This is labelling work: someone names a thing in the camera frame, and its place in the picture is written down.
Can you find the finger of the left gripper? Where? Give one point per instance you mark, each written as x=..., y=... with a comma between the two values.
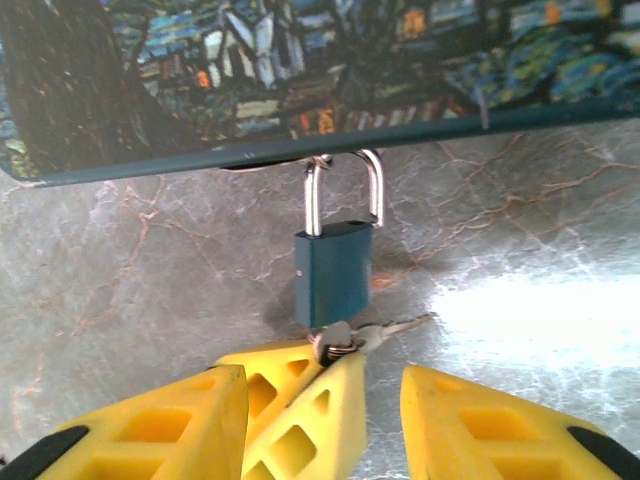
x=310, y=430
x=280, y=380

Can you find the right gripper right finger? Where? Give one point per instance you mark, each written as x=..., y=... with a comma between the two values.
x=490, y=430

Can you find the teal padlock with silver shackle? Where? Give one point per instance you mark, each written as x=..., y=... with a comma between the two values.
x=332, y=275

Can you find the starry night painted tin box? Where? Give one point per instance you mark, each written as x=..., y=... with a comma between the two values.
x=250, y=75

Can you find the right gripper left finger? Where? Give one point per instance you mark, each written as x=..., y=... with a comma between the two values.
x=150, y=430

